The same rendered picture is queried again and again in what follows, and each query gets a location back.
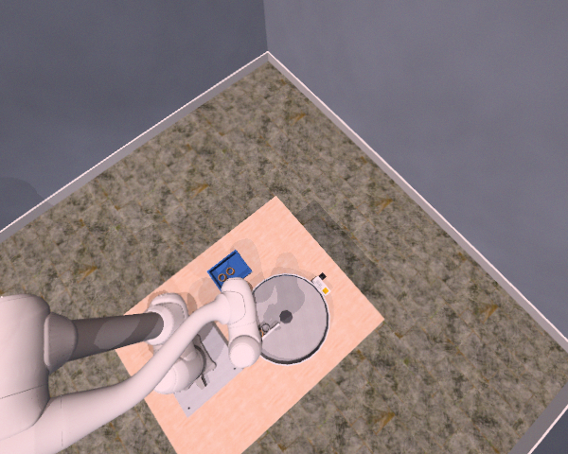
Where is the blue shallow tray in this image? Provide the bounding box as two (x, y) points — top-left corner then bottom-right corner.
(207, 250), (253, 290)

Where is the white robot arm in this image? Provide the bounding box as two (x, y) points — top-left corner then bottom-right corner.
(0, 277), (263, 454)

